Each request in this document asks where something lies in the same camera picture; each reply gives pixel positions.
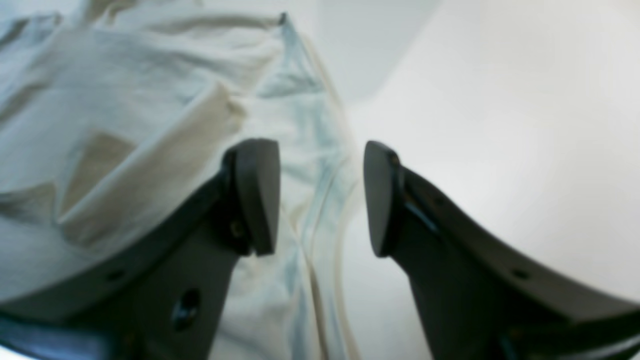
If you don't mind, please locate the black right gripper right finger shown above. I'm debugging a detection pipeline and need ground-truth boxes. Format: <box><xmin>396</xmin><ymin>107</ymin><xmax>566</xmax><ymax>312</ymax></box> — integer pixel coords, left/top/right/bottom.
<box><xmin>363</xmin><ymin>140</ymin><xmax>640</xmax><ymax>360</ymax></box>

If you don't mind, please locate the beige t-shirt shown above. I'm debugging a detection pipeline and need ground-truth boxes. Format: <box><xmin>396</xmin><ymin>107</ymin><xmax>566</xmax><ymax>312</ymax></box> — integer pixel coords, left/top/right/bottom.
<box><xmin>0</xmin><ymin>0</ymin><xmax>361</xmax><ymax>360</ymax></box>

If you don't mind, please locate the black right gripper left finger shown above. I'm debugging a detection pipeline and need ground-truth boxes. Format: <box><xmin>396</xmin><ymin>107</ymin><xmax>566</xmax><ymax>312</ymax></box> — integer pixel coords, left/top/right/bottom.
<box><xmin>1</xmin><ymin>138</ymin><xmax>281</xmax><ymax>360</ymax></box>

